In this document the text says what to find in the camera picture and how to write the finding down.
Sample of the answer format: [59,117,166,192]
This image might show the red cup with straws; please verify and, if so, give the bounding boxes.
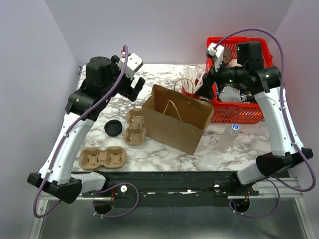
[179,66,203,97]

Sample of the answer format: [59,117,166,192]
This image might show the grey crumpled pouch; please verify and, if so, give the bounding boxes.
[218,86,242,103]

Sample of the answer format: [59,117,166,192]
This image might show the clear plastic water bottle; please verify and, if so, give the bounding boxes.
[216,123,239,151]

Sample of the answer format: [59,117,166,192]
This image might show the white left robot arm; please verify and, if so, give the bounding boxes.
[27,53,145,204]

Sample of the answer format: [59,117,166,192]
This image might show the black mounting base rail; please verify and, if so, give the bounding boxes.
[79,170,260,208]

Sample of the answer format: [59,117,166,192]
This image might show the black coffee cup lid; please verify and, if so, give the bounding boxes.
[104,119,123,137]

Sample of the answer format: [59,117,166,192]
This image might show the brown cardboard cup carrier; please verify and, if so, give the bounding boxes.
[78,146,127,170]

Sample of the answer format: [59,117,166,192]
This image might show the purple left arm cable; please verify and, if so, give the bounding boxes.
[32,44,139,219]

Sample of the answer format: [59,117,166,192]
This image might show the brown paper bag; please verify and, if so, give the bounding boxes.
[142,84,214,155]

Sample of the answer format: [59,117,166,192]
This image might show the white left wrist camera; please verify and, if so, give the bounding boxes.
[125,53,144,79]

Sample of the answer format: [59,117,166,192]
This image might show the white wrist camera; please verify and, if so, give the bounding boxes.
[206,43,224,72]
[125,53,144,79]

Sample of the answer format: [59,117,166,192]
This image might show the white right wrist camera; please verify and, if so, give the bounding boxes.
[206,43,224,72]

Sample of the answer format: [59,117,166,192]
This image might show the red plastic basket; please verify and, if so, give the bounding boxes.
[211,36,273,124]

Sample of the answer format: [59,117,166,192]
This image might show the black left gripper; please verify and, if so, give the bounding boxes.
[102,56,145,101]

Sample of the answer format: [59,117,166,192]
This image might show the black coffee bag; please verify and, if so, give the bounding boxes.
[238,85,257,104]

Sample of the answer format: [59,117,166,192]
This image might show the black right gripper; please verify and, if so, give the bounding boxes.
[195,54,247,99]

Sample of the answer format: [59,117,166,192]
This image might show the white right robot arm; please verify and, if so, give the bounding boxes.
[196,41,314,195]

